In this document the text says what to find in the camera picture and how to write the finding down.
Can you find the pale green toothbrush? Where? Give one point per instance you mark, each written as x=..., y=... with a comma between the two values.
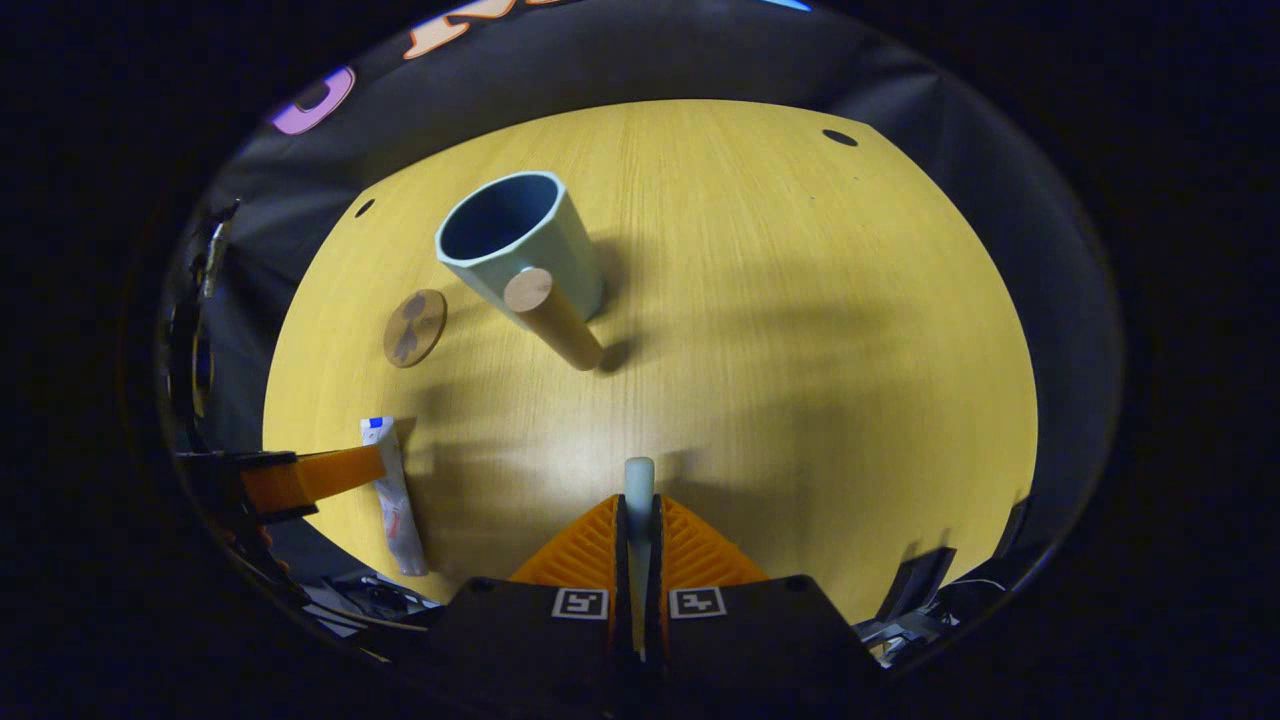
x=639, y=480

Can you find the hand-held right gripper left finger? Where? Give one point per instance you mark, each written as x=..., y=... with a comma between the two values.
x=530, y=640

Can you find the yellow wooden desktop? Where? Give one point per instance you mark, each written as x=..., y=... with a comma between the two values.
x=800, y=350

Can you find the white toothpaste tube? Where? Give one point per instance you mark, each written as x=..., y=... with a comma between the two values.
x=392, y=490

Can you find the black backdrop cloth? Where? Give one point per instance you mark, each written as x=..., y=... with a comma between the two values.
x=700, y=60

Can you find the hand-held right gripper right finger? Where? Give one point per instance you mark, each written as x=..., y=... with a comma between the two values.
x=760, y=640

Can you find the brown round coaster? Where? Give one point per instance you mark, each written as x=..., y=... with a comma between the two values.
x=414, y=328

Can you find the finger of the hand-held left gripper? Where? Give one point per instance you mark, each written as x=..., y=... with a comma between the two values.
x=320, y=478

